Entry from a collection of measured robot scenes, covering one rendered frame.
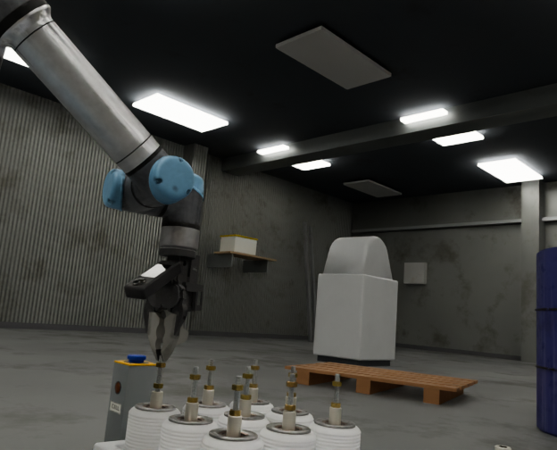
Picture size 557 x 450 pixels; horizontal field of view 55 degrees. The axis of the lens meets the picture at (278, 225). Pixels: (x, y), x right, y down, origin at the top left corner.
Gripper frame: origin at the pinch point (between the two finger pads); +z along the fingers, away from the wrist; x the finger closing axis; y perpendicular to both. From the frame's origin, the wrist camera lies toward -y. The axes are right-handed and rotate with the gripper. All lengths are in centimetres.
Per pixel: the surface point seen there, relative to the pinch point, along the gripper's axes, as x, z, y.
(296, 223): 400, -201, 915
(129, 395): 12.2, 9.9, 7.4
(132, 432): 0.8, 13.6, -4.1
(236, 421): -22.8, 7.5, -8.5
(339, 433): -32.8, 10.4, 10.3
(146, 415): -1.6, 10.4, -3.6
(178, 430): -11.9, 10.7, -8.3
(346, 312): 119, -18, 450
